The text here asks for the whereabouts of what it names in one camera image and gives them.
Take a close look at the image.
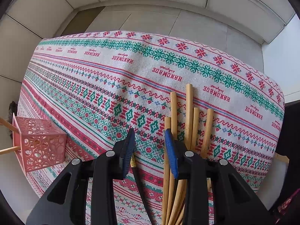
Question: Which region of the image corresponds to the wooden chopstick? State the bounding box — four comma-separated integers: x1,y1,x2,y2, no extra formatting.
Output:
0,118,19,133
0,146,21,155

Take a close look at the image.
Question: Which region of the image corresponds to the black gold-banded chopstick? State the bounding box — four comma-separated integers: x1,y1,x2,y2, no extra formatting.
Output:
130,154,155,224

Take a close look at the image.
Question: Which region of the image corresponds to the wooden chopstick one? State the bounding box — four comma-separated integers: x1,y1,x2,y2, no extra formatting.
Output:
161,116,172,225

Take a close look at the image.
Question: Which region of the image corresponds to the wooden chopstick five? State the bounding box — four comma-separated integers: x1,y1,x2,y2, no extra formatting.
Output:
200,108,215,193

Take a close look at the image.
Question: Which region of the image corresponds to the pink perforated utensil holder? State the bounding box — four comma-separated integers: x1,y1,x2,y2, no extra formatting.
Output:
12,115,67,174

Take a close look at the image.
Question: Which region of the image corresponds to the patterned red green tablecloth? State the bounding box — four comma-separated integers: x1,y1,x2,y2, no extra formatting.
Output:
17,31,284,224

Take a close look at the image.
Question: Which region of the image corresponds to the wooden chopstick four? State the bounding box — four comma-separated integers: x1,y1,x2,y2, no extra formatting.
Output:
175,107,200,225

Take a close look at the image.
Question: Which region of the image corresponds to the wooden chopstick three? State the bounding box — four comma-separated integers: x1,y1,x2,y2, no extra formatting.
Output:
167,83,194,225

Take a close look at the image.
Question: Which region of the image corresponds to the wooden chopstick two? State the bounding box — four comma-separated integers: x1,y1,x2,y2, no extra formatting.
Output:
166,92,177,224

